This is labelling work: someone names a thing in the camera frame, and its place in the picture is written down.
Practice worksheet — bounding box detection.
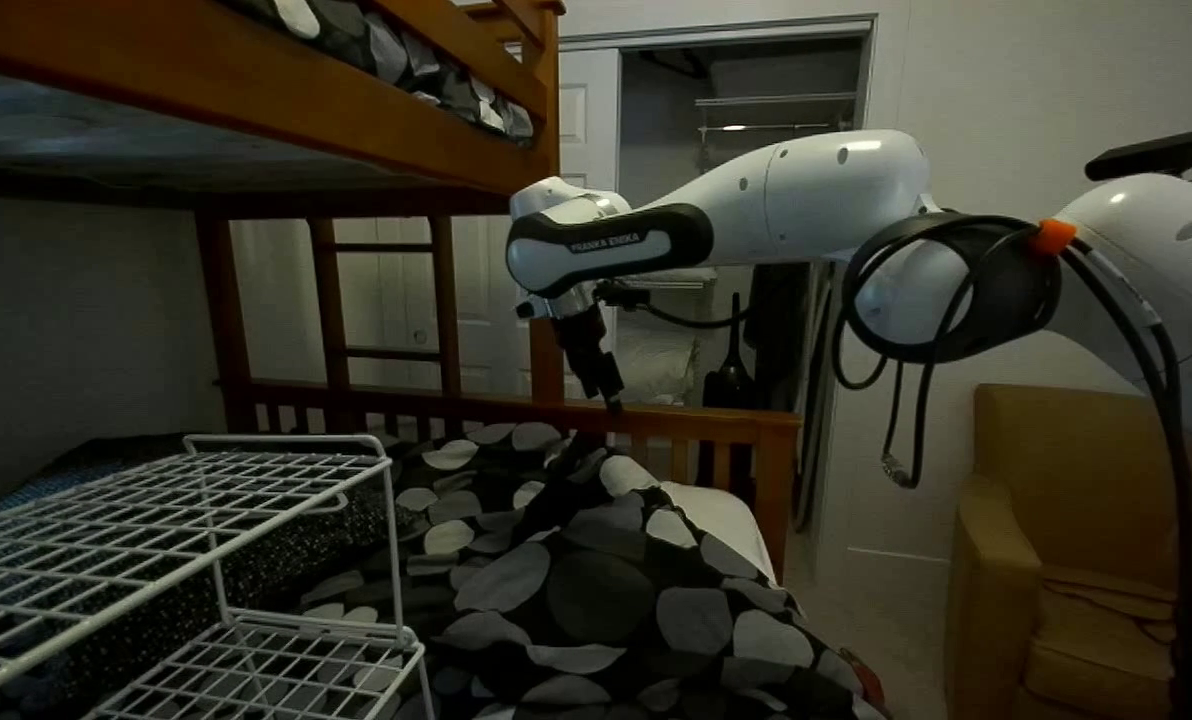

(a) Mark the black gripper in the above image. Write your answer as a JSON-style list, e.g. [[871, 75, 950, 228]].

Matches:
[[549, 302, 631, 416]]

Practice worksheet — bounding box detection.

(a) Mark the black spotted comforter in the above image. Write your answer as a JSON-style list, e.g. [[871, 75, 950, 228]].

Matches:
[[290, 416, 893, 720]]

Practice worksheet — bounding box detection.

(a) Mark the spotted comforter on bunk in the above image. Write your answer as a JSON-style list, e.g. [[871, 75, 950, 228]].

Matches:
[[227, 0, 540, 145]]

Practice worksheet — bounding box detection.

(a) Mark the white mattress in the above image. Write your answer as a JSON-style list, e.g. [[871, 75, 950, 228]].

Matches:
[[655, 477, 783, 586]]

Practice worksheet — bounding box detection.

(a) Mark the white closet door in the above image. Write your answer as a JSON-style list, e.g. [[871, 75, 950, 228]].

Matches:
[[556, 44, 622, 404]]

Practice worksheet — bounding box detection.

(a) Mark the red ball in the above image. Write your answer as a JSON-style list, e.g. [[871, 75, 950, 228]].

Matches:
[[850, 653, 893, 711]]

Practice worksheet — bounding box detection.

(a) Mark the mustard yellow armchair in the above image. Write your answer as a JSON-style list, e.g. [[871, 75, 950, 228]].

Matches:
[[945, 381, 1192, 720]]

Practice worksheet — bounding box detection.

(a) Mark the dark blanket pile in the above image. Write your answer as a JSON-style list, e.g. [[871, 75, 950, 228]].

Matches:
[[0, 433, 210, 519]]

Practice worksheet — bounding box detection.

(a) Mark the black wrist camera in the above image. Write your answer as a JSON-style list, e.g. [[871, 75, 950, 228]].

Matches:
[[591, 278, 661, 316]]

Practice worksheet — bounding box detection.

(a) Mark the white closet wire shelf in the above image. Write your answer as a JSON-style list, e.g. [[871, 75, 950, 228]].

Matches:
[[690, 90, 855, 140]]

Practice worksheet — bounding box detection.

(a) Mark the wooden bunk bed frame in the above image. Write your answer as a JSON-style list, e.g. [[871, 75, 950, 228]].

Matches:
[[0, 0, 806, 578]]

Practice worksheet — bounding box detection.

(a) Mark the orange cable clip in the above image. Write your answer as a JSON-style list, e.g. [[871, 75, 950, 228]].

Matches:
[[1031, 211, 1084, 260]]

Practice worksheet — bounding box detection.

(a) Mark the white wire shelf rack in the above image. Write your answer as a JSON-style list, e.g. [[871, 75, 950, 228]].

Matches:
[[0, 433, 441, 720]]

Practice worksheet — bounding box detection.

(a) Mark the black stereo camera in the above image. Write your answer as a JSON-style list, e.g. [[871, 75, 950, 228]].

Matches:
[[1079, 120, 1192, 184]]

